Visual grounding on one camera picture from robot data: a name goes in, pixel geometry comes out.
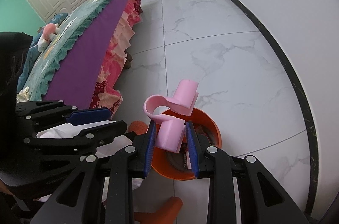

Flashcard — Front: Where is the brown wooden bed leg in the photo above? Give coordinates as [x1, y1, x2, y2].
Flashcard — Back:
[124, 50, 133, 69]

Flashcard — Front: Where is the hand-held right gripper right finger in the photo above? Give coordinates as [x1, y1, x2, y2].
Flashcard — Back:
[185, 120, 310, 224]

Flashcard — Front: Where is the orange plastic bin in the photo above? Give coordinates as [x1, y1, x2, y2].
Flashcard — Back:
[150, 107, 221, 181]

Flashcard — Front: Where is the pink floral bed skirt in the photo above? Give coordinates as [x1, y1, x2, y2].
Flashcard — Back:
[89, 0, 147, 118]

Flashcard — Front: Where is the purple bed sheet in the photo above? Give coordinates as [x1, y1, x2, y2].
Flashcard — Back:
[44, 0, 147, 110]

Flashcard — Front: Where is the orange plastic object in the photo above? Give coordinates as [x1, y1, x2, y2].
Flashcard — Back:
[134, 196, 184, 224]

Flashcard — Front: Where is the orange fuzzy object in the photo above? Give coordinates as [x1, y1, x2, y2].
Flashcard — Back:
[127, 120, 147, 136]

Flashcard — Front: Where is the blue printed quilt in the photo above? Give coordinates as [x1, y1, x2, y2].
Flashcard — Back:
[17, 12, 69, 89]

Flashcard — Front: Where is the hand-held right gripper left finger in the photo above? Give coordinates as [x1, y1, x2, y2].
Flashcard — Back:
[30, 120, 157, 224]

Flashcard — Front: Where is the pink curved plastic piece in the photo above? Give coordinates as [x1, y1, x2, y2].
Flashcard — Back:
[143, 79, 200, 153]

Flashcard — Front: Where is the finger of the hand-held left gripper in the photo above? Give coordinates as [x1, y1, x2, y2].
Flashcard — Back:
[23, 120, 128, 154]
[15, 100, 111, 126]

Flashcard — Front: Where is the pink and white plush toy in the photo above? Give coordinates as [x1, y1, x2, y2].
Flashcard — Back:
[36, 23, 60, 52]

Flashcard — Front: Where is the cream crumpled paper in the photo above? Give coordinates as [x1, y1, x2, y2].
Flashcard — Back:
[16, 87, 31, 103]

